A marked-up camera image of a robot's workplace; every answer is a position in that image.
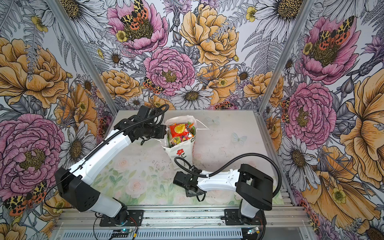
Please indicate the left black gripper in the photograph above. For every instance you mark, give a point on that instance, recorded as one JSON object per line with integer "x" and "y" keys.
{"x": 162, "y": 132}

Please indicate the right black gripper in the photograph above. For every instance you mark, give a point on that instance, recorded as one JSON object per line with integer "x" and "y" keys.
{"x": 188, "y": 194}

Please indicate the white paper bag red flower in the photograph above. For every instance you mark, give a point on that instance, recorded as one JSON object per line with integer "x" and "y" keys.
{"x": 184, "y": 150}

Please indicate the red yellow snack packet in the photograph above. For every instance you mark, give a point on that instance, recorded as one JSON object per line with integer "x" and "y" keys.
{"x": 178, "y": 130}

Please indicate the Fox's red fruit candy bag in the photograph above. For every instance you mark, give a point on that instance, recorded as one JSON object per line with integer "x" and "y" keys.
{"x": 178, "y": 140}

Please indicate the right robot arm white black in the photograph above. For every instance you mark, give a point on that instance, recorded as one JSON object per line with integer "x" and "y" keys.
{"x": 253, "y": 186}

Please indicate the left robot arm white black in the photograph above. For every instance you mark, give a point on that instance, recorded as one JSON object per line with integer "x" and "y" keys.
{"x": 75, "y": 183}

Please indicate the small green circuit board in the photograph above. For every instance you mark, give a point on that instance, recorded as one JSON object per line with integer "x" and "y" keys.
{"x": 255, "y": 230}

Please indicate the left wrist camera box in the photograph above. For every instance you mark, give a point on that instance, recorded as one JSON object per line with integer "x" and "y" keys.
{"x": 144, "y": 113}

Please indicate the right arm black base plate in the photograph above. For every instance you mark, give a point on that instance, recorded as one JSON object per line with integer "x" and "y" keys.
{"x": 233, "y": 217}

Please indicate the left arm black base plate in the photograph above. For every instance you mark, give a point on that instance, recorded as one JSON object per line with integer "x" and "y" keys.
{"x": 127, "y": 218}

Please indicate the aluminium front rail frame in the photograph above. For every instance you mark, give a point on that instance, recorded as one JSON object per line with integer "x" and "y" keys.
{"x": 186, "y": 217}

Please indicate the white slotted cable duct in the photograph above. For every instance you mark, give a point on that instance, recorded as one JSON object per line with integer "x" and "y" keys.
{"x": 154, "y": 234}

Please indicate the left aluminium corner post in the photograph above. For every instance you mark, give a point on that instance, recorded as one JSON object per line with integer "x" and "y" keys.
{"x": 70, "y": 32}

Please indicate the aluminium corner post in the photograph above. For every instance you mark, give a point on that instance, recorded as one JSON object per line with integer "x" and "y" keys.
{"x": 299, "y": 24}
{"x": 70, "y": 32}

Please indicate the right aluminium corner post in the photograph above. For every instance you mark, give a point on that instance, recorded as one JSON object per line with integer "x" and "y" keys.
{"x": 299, "y": 24}

